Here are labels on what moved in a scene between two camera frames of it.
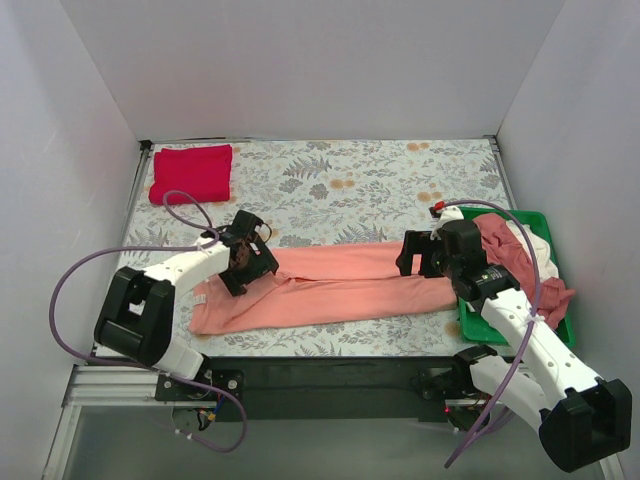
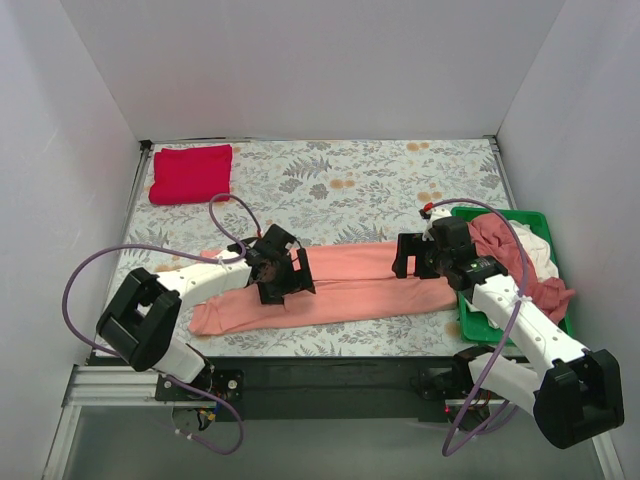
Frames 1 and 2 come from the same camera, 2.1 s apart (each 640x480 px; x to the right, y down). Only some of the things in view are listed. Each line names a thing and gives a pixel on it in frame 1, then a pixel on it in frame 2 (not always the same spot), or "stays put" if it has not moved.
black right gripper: (426, 253) stays put
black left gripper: (255, 255) → (291, 265)
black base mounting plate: (328, 389) stays put
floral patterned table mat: (314, 193) stays put
